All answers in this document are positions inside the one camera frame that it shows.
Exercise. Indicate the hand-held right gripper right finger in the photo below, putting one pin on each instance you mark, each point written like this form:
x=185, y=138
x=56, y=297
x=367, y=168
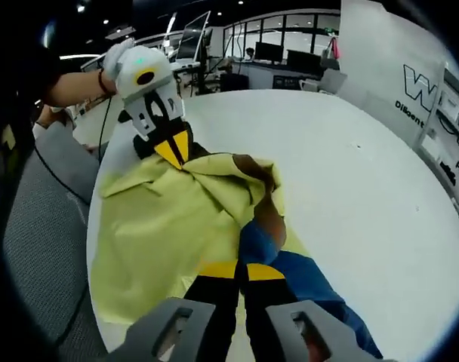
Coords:
x=267, y=298

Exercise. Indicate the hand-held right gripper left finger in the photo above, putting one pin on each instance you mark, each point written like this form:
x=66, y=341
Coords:
x=207, y=294

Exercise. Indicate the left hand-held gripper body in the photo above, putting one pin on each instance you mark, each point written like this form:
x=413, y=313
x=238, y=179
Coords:
x=158, y=64

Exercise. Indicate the yellow blue brown garment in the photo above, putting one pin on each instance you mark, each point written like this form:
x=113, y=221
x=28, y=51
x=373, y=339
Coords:
x=158, y=234

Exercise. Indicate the black objects on shelf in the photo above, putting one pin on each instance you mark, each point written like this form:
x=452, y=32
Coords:
x=447, y=173

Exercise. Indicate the large display screen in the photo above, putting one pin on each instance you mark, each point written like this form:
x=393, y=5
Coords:
x=191, y=37

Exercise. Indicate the black computer monitor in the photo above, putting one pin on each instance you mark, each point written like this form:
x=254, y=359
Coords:
x=268, y=52
x=304, y=62

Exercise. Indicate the person's dark shirt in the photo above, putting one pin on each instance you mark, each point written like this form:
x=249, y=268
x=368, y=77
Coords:
x=44, y=75

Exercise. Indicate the pink and black bag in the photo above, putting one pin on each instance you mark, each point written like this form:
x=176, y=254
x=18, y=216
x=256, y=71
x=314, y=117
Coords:
x=332, y=49

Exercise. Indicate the grey metal shelf rack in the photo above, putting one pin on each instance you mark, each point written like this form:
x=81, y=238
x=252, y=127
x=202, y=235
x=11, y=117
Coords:
x=439, y=94

